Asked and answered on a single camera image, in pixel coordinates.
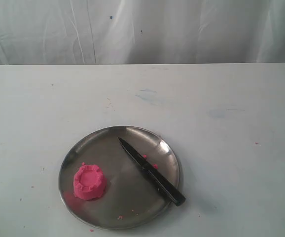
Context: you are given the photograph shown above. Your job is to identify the pink clay lump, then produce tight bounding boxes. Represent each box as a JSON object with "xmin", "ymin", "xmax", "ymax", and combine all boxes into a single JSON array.
[{"xmin": 73, "ymin": 162, "xmax": 107, "ymax": 201}]

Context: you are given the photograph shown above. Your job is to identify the black knife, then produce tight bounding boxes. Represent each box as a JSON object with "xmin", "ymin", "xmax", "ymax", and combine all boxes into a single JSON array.
[{"xmin": 118, "ymin": 137, "xmax": 186, "ymax": 206}]

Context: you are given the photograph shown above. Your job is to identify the round stainless steel plate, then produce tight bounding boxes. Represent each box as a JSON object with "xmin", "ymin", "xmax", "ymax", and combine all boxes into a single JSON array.
[{"xmin": 58, "ymin": 126, "xmax": 182, "ymax": 230}]

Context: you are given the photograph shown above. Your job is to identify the white plastic backdrop sheet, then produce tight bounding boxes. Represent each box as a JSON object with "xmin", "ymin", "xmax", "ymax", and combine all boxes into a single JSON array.
[{"xmin": 0, "ymin": 0, "xmax": 285, "ymax": 64}]

